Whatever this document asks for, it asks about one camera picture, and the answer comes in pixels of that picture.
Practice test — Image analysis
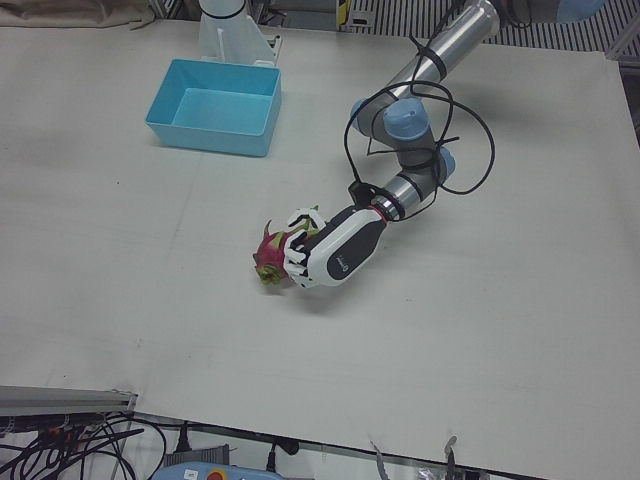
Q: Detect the aluminium rail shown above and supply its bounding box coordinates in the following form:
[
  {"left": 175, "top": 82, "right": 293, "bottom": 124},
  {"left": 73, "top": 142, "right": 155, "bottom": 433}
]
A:
[{"left": 0, "top": 384, "right": 139, "bottom": 416}]

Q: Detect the white camera stand base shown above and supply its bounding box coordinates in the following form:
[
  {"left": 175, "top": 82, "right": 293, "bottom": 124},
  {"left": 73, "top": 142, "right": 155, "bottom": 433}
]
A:
[{"left": 198, "top": 0, "right": 282, "bottom": 68}]

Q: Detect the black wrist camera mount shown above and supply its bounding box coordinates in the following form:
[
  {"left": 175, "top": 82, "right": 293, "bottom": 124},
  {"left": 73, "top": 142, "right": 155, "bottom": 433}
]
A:
[{"left": 348, "top": 180, "right": 384, "bottom": 207}]

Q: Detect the striped vent grille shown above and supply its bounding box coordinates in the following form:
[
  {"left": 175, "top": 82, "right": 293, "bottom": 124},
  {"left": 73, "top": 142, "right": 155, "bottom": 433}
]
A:
[{"left": 259, "top": 0, "right": 640, "bottom": 51}]

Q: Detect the aluminium frame profile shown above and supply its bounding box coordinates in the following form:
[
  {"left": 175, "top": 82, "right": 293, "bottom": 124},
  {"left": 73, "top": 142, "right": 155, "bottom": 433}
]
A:
[{"left": 607, "top": 19, "right": 640, "bottom": 61}]

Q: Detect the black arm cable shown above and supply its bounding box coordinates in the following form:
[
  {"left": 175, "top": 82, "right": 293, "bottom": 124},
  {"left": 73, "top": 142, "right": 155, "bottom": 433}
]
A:
[{"left": 342, "top": 32, "right": 496, "bottom": 196}]

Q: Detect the black cable bundle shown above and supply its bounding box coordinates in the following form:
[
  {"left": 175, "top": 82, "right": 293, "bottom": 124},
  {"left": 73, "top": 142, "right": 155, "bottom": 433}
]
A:
[{"left": 0, "top": 409, "right": 169, "bottom": 480}]

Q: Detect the beige cloth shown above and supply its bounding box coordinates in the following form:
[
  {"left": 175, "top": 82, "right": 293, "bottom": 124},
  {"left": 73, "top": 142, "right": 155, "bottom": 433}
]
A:
[{"left": 0, "top": 0, "right": 156, "bottom": 31}]

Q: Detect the pink green dragon fruit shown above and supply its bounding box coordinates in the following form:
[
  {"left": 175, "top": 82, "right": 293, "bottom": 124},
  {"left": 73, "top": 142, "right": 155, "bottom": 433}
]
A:
[{"left": 252, "top": 203, "right": 321, "bottom": 288}]

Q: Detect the light blue plastic bin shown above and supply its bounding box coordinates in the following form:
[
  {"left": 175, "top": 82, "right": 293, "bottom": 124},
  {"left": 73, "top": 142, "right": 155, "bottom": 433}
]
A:
[{"left": 144, "top": 58, "right": 283, "bottom": 159}]

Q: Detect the blue teach pendant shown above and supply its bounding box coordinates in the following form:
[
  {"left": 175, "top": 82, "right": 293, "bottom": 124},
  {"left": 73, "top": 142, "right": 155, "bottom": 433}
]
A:
[{"left": 152, "top": 457, "right": 261, "bottom": 480}]

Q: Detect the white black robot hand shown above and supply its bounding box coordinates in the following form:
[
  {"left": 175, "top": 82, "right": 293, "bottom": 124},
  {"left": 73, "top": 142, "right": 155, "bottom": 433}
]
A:
[{"left": 283, "top": 205, "right": 387, "bottom": 291}]

